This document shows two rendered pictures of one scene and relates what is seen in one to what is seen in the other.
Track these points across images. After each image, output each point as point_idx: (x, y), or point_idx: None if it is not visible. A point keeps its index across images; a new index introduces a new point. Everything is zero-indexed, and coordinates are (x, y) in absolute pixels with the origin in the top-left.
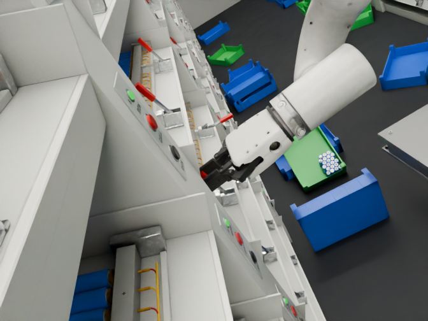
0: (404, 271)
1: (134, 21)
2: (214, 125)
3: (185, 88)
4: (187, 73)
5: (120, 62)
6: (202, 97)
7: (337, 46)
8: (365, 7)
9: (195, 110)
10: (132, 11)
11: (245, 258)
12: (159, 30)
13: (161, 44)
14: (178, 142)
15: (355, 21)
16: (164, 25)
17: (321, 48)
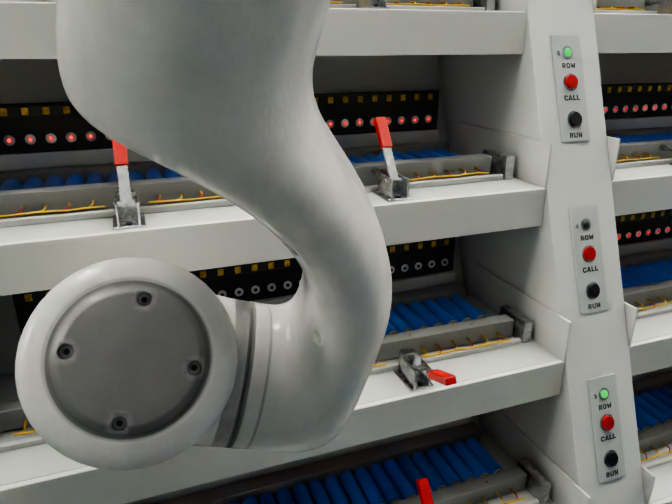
0: None
1: (510, 110)
2: (420, 371)
3: (540, 293)
4: (553, 264)
5: (406, 158)
6: (560, 338)
7: (315, 308)
8: (155, 157)
9: (525, 349)
10: (514, 88)
11: None
12: (536, 145)
13: (531, 174)
14: (52, 231)
15: (290, 236)
16: (612, 151)
17: (303, 281)
